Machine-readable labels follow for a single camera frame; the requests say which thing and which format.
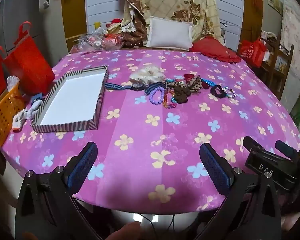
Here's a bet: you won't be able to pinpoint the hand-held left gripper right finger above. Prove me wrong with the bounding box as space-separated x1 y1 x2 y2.
195 143 283 240

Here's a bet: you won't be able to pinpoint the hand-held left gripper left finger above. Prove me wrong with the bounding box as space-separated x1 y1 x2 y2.
15 142 103 240

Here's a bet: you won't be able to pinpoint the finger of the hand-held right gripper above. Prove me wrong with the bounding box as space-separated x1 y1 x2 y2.
275 140 300 159
243 135 299 188

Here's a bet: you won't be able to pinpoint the striped cardboard box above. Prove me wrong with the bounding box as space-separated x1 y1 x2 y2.
30 65 109 133

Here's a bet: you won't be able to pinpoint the pearl bead bracelet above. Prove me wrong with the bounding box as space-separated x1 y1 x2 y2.
222 87 237 99

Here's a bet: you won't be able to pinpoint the black scrunchie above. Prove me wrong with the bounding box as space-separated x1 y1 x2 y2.
210 85 225 98

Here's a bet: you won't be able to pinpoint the dark brown hair bow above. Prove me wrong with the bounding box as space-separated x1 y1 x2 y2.
174 85 192 105

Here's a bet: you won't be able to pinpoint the orange bead bracelet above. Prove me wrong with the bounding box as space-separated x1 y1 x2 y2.
162 89 177 109

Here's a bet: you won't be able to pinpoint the leopard print hair bow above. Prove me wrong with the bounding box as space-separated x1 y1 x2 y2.
182 77 203 92

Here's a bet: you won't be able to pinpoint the white fluffy scrunchie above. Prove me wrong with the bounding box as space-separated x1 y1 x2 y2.
129 67 167 84

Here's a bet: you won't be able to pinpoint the person's left hand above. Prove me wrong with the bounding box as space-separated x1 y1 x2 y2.
107 222 142 240

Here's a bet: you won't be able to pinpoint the pink flowered bed sheet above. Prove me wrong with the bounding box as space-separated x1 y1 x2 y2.
0 49 300 217

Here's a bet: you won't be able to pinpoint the white work gloves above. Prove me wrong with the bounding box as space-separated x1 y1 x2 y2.
12 101 44 132

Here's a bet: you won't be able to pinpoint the wooden shelf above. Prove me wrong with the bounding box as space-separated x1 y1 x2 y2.
259 31 295 100

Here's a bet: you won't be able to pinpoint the orange plastic basket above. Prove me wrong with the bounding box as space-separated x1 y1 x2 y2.
0 82 26 148

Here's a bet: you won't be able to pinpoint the blue striped ribbon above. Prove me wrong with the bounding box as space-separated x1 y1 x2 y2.
106 81 165 96

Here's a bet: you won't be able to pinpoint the red shopping bag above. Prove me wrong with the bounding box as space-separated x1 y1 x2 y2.
240 37 268 68

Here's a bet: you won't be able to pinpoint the large red gift bag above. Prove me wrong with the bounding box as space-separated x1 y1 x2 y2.
4 21 56 96

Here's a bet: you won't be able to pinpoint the red frilled cushion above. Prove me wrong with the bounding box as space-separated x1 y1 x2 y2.
190 36 242 63

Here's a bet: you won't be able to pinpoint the clear plastic bag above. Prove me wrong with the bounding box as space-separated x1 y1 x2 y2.
71 27 108 53

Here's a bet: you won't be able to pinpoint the red foil bag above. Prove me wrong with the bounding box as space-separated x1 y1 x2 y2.
103 33 125 51

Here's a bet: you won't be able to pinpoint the white pillow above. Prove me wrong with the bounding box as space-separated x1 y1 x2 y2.
146 16 194 52

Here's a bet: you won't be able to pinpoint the red white plush toy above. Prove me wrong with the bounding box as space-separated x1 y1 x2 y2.
106 19 123 34

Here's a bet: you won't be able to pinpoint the grey refrigerator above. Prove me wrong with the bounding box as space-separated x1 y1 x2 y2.
0 0 68 58

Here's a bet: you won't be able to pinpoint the white slatted headboard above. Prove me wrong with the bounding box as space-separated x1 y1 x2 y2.
84 0 245 51

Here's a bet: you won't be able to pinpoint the cream floral quilt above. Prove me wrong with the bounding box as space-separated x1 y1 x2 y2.
124 0 225 46

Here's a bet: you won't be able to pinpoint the brown patterned quilt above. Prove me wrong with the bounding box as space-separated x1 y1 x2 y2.
115 0 150 49

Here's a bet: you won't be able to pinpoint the blue bead bracelet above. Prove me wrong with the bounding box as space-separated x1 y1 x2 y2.
202 78 217 88

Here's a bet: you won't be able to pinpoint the purple bead bracelet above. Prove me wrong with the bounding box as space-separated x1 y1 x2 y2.
149 87 167 105

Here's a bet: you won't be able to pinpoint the teal bead bracelet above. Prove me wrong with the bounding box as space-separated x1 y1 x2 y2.
164 78 184 87

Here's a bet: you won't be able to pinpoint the framed wall picture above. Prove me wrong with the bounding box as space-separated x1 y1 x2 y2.
267 0 283 15

